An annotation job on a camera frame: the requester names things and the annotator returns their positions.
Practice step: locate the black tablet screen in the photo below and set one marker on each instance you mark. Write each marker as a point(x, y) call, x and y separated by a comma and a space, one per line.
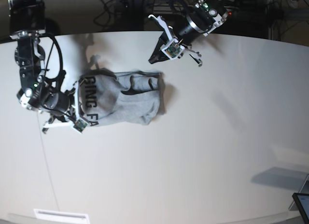
point(302, 202)

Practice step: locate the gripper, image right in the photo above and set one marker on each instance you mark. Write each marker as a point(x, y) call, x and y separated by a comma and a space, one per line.
point(183, 31)

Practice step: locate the grey T-shirt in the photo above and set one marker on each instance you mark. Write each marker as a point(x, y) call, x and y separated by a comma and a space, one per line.
point(115, 97)

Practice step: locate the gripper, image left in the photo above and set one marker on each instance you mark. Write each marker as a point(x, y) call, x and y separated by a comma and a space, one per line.
point(59, 103)

